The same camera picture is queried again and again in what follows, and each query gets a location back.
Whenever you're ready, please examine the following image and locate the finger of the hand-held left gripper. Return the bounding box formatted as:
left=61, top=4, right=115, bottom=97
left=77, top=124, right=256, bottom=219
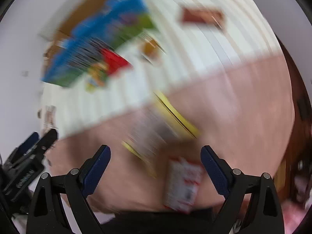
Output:
left=18, top=132, right=39, bottom=155
left=36, top=129, right=58, bottom=159

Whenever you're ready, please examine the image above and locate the red triangular snack packet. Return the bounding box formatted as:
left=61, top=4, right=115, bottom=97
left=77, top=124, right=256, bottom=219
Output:
left=101, top=49, right=132, bottom=77

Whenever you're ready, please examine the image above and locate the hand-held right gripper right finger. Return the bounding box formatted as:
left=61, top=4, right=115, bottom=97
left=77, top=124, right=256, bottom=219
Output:
left=200, top=145, right=285, bottom=234

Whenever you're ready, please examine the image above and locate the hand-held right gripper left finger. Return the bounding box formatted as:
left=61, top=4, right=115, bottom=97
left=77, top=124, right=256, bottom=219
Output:
left=26, top=145, right=111, bottom=234

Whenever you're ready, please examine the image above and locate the striped pink cat blanket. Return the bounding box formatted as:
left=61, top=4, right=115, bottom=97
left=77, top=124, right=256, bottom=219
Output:
left=40, top=0, right=295, bottom=215

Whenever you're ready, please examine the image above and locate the long red white packet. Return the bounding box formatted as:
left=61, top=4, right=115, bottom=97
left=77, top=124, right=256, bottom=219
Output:
left=163, top=156, right=205, bottom=212

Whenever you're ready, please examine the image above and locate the large yellow snack bag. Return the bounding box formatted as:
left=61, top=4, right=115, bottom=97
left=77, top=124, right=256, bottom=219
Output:
left=122, top=90, right=200, bottom=178

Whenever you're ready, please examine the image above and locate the cardboard box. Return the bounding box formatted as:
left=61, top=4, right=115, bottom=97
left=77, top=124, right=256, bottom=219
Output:
left=40, top=0, right=159, bottom=88

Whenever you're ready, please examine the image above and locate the brown snack packet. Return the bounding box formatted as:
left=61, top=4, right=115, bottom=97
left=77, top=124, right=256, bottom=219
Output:
left=180, top=7, right=225, bottom=30

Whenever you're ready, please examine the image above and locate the green colourful candy packet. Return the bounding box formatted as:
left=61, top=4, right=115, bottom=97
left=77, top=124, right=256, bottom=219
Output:
left=85, top=63, right=110, bottom=93

